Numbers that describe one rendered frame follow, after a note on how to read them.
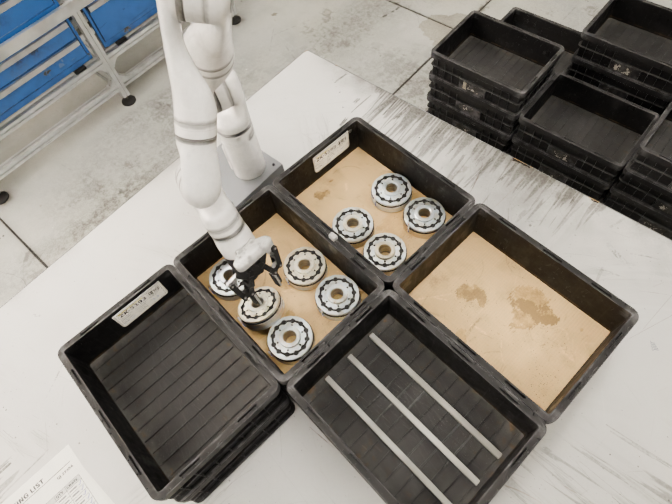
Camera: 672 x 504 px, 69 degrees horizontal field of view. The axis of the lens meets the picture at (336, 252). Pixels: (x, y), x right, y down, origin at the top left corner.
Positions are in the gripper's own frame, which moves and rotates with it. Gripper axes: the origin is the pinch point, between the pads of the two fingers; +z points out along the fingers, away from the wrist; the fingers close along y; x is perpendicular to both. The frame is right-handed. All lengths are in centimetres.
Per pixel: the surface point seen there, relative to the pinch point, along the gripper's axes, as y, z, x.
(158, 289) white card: 16.2, -6.0, -18.5
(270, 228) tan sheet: -14.0, 0.1, -15.8
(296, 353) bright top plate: 5.5, 8.6, 12.1
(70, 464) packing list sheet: 57, 16, -20
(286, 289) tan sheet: -4.6, 5.9, -1.6
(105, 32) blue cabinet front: -57, -22, -193
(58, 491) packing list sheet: 62, 18, -17
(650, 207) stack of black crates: -120, 62, 37
